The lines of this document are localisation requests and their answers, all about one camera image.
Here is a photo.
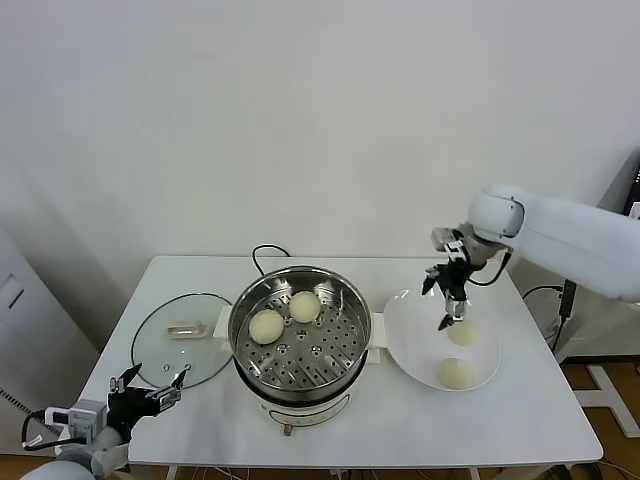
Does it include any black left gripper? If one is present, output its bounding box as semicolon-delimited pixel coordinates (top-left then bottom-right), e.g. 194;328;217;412
105;363;193;445

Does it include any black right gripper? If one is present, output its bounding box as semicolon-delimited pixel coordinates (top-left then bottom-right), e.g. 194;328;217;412
420;258;472;333

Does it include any white steamed baozi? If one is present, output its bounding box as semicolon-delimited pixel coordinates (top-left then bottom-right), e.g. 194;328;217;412
435;356;476;391
289;290;323;324
446;320;483;348
248;308;286;346

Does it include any round glass pot lid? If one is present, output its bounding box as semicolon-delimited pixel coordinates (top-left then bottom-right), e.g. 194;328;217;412
131;293;236;391

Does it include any perforated steel steamer basket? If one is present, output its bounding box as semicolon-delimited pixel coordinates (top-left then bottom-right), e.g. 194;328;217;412
229;265;374;402

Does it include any white oval plate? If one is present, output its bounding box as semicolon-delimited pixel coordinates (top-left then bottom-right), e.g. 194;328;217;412
382;284;503;393

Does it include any white cabinet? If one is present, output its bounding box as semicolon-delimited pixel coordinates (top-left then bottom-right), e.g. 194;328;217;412
0;227;102;459

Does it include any white electric cooker base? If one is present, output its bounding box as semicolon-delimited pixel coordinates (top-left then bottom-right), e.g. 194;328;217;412
213;303;389;437

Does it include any white side desk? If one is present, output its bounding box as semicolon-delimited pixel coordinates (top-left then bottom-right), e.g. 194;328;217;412
574;297;640;437

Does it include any black laptop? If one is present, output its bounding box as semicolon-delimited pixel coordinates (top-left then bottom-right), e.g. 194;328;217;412
623;163;640;222

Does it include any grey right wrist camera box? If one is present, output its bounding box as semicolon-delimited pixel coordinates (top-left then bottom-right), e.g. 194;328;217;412
430;226;465;257

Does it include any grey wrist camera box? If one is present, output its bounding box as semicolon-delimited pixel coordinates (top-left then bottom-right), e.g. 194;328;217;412
430;226;465;257
44;398;109;443

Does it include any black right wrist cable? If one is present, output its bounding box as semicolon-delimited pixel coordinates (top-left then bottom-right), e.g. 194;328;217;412
468;248;512;288

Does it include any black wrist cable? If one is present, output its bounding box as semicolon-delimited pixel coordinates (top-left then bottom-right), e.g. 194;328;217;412
468;248;512;288
20;410;64;451

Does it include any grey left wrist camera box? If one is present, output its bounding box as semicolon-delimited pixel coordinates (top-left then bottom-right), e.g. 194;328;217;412
44;398;109;443

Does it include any black laptop charger cable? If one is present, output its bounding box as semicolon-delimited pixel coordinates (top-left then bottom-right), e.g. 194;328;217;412
521;278;580;354

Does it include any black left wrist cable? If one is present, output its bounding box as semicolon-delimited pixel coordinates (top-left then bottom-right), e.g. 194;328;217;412
20;410;64;451

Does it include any black cooker power cord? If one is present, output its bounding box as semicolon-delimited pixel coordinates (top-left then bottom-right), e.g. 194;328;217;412
251;243;292;277

